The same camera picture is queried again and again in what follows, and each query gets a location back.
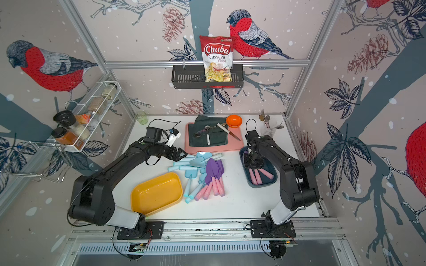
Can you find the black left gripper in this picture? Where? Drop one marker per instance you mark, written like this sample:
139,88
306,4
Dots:
172,156

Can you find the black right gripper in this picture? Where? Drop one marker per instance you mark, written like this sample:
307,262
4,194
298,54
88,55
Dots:
259,163

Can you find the purple shovel pink handle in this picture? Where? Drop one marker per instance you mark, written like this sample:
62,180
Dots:
219,179
212,170
252,176
267,174

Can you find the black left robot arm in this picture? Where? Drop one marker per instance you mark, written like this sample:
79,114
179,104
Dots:
92,198

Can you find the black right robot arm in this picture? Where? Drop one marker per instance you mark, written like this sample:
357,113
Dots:
298,185

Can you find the teal storage box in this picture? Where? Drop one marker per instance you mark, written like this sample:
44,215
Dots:
262,180

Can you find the pink cutting board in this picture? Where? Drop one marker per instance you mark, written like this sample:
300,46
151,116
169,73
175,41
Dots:
232,144

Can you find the dark metal spoon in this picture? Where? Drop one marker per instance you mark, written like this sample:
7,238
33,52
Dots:
213,130

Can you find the clear cup with utensils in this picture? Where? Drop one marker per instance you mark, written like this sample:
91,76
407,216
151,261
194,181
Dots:
270,124

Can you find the dark green cloth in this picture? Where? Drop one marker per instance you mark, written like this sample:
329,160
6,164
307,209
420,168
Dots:
200,123

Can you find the orange bowl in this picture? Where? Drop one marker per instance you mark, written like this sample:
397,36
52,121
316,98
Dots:
234,121

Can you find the small green glass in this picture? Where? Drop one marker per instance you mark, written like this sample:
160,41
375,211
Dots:
141,117

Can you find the yellow plastic tray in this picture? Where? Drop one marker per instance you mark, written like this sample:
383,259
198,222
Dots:
156,194

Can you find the orange spice jar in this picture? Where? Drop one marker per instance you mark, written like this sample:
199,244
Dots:
64,136

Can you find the black lid spice jar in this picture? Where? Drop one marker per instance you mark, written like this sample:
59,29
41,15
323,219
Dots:
65,118

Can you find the Chuba cassava chips bag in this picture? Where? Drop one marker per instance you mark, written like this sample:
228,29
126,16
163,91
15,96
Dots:
217,55

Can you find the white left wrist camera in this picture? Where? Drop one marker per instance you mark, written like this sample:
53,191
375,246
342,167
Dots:
174,134

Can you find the light blue shovel white handle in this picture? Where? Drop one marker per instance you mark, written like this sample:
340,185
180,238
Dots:
201,162

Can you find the white handled knife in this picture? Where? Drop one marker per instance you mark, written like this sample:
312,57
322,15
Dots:
227,131

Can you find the white handled small spoon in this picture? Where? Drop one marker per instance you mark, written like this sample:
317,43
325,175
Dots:
207,128

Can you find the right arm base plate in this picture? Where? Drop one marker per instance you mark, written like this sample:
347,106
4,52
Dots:
265,228

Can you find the black wire basket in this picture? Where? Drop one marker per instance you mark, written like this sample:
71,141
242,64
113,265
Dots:
193,77

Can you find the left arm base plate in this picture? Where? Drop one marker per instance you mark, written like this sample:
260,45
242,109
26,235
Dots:
146,230

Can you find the white wire spice rack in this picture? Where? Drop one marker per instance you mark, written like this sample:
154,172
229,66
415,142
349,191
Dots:
99,100

